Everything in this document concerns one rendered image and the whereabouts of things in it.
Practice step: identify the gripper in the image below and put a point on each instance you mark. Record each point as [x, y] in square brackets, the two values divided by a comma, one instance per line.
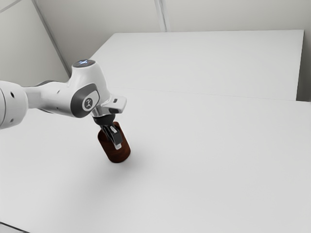
[104, 120]

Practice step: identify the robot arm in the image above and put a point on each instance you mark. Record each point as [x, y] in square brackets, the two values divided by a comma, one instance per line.
[60, 97]

